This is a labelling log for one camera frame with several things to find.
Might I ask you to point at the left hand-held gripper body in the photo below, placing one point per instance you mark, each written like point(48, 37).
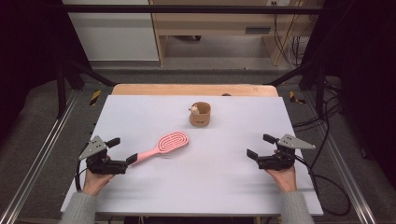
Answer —
point(104, 165)

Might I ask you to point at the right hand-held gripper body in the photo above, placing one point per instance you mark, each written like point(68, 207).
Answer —
point(280, 157)

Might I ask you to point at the pink hairbrush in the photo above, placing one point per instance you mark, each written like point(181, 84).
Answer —
point(172, 141)

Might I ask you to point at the person's left hand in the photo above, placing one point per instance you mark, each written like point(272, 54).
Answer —
point(95, 182)

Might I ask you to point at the person's right hand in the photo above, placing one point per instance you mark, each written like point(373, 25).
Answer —
point(285, 179)

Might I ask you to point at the yellow black striped tape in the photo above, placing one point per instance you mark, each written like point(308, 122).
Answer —
point(95, 97)
point(294, 97)

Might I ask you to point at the light wooden table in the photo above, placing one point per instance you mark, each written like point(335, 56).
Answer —
point(193, 90)

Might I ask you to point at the white cabinet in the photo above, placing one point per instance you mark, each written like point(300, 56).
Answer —
point(115, 34)

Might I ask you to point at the black curtain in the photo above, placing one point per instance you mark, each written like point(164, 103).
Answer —
point(364, 77)
point(28, 46)

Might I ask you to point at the light wooden desk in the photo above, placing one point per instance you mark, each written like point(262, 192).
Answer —
point(214, 23)

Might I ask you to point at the aluminium floor rail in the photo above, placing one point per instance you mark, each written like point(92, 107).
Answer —
point(342, 165)
point(37, 155)

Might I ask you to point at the black frame brace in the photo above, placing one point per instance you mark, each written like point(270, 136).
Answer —
point(311, 74)
point(82, 73)

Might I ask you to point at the black horizontal frame bar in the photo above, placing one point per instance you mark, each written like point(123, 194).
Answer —
point(186, 9)

